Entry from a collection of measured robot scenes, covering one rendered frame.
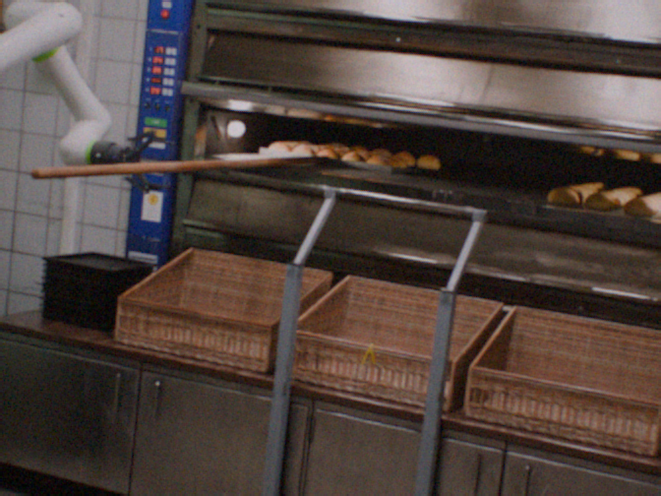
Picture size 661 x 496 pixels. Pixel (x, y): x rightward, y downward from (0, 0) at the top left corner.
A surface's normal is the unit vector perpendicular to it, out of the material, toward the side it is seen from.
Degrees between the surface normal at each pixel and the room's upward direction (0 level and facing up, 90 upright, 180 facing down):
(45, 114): 90
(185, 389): 90
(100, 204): 90
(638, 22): 70
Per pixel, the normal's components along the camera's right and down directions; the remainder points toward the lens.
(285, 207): -0.33, -0.26
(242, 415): -0.40, 0.07
